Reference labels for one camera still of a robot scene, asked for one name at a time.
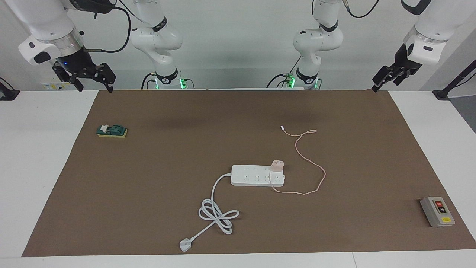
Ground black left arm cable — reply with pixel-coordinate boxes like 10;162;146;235
344;0;380;19

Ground black table clamp mount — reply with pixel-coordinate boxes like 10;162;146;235
0;77;20;102
432;59;476;101

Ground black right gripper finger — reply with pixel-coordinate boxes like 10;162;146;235
93;62;116;93
52;62;84;92

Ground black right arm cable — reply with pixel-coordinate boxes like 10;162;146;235
80;0;132;53

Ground white power strip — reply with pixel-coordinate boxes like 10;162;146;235
231;165;285;188

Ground grey on-off switch box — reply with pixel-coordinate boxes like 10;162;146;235
419;196;456;228

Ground green knife switch block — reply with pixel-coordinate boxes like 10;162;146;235
96;124;128;139

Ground brown table mat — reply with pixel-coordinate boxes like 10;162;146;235
22;89;476;258

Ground white power cord with plug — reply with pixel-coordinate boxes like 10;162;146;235
179;173;240;253

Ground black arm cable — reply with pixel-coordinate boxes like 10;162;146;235
344;0;380;19
80;0;132;53

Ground black base cables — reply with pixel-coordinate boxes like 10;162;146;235
266;56;302;89
141;72;157;90

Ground pink charging cable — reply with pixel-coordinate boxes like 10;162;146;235
271;126;327;195

